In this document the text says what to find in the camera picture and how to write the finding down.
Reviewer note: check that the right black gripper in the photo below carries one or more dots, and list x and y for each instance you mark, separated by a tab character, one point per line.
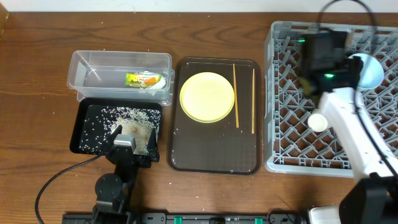
354	66

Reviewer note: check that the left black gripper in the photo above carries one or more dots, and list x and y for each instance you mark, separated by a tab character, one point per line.
154	155

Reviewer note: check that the light blue bowl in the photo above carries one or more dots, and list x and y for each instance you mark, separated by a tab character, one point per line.
372	73

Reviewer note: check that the white rice pile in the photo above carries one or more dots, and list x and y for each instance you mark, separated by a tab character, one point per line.
101	121

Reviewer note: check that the white bowl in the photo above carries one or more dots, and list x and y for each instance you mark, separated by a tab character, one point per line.
318	122

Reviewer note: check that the green snack wrapper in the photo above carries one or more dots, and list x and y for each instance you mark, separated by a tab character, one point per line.
138	80

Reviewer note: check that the yellow plate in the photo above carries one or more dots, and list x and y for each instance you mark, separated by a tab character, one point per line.
207	97

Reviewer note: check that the wooden chopstick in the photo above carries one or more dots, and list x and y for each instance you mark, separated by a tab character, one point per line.
235	96
253	106

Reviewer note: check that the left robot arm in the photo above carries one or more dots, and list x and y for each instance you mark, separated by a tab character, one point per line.
114	190

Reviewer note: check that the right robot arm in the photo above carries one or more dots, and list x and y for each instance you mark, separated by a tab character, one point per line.
375	168

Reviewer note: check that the grey dishwasher rack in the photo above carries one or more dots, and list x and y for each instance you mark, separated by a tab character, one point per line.
293	148

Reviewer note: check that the black plastic tray bin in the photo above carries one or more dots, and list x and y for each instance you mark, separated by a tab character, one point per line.
83	108

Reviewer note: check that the clear plastic bin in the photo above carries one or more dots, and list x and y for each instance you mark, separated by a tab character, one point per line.
103	74

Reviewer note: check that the dark brown serving tray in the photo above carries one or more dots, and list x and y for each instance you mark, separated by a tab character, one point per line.
217	147

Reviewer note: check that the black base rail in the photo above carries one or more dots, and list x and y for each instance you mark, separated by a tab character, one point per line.
162	218

